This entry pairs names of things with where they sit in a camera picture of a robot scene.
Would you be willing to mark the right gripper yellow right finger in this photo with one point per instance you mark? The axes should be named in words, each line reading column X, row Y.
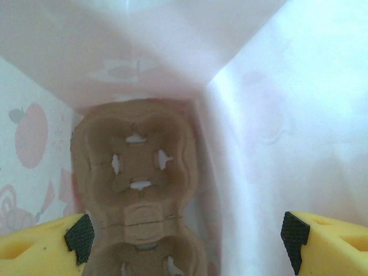
column 339, row 250

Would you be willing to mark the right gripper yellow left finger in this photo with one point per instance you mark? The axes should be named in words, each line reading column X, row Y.
column 31, row 250

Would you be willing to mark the brown pulp cup carrier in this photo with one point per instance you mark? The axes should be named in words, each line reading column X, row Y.
column 138, row 164

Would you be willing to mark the red white strawberry paper bag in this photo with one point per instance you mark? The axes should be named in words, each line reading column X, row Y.
column 258, row 115

